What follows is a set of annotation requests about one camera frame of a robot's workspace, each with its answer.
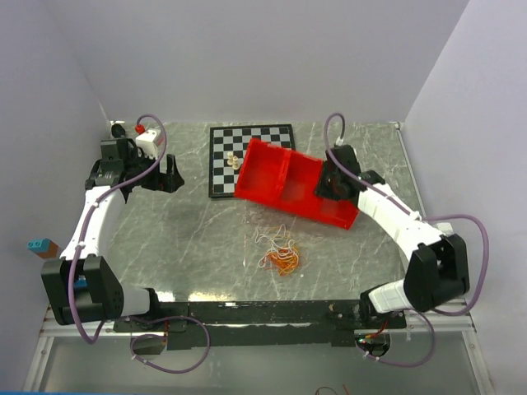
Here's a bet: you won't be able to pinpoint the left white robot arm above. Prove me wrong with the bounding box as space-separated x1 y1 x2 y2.
41 136 184 331

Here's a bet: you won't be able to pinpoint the cream chess piece short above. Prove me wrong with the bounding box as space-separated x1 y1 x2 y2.
231 156 240 170

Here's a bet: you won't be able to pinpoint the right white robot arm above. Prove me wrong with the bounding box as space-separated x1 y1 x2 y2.
315 145 469 328

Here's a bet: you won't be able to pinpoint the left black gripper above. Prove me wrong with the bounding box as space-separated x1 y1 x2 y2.
125 148 184 193

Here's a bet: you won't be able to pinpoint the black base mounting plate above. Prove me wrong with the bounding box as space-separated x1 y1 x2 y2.
114 300 407 351

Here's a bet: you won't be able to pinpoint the black marker orange cap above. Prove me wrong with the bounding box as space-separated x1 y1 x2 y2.
110 123 126 138

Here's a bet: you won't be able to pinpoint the red three-compartment bin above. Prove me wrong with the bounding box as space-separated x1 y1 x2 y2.
234 138 358 230

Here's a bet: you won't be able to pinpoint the blue brown toy block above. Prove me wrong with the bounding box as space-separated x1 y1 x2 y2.
27 239 58 259

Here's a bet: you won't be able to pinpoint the blue lego bricks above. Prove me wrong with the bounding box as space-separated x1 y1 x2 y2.
73 276 87 290

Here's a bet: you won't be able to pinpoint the black white chessboard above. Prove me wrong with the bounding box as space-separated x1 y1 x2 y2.
208 123 296 198

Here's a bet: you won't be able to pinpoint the white cable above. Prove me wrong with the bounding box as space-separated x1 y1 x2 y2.
254 224 297 271

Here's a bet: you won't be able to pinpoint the yellow cable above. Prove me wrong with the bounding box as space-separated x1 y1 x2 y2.
267 224 308 277

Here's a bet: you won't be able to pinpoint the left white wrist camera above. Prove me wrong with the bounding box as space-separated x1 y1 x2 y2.
135 129 163 160

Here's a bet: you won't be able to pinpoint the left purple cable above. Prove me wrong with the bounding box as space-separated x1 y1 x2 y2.
68 114 211 374

